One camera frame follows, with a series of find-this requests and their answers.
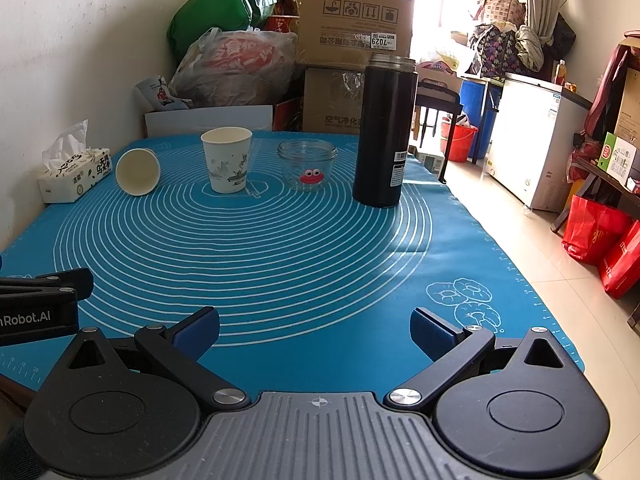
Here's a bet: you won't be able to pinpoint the clear bag with red print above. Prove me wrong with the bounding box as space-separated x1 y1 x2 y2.
168 27 297 107

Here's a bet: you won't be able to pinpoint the black stool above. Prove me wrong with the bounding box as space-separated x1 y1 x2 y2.
416 80 463 184

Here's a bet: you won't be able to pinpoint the paper cup lying sideways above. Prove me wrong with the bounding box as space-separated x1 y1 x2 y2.
115 148 160 197

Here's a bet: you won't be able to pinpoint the patterned fabric bags pile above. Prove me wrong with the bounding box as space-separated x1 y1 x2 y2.
466 0 544 79

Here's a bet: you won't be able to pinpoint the glass jar with red sticker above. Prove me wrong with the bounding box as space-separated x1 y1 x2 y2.
277 139 337 192

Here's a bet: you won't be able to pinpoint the black thermos bottle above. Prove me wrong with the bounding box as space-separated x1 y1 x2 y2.
352 53 418 208

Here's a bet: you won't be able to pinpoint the white tissue pack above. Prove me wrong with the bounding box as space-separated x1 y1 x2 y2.
37 119 112 205

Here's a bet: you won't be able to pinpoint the red gift bag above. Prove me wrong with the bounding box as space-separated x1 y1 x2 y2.
562 195 632 266

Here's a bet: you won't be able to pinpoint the large upper cardboard box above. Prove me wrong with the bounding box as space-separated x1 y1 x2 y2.
297 0 414 70

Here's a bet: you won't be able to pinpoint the blue water barrel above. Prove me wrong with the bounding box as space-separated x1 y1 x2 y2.
459 78 502 160

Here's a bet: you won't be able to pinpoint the red plastic bucket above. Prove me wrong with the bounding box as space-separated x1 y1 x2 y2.
440 117 477 162

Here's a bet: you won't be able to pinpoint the green bag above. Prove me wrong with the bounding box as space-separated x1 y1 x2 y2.
167 0 277 63

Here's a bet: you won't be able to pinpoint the blue silicone baking mat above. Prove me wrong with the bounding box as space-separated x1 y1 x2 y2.
1 132 572 394

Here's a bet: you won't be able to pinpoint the white chest freezer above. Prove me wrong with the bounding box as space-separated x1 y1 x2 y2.
485 74 591 212

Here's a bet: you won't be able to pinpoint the green white carton box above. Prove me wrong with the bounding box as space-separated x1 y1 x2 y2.
598 132 639 188

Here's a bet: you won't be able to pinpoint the printed paper cup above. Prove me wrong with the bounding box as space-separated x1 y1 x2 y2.
201 127 253 194

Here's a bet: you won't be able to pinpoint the lower cardboard box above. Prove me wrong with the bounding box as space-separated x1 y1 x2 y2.
303 67 364 134

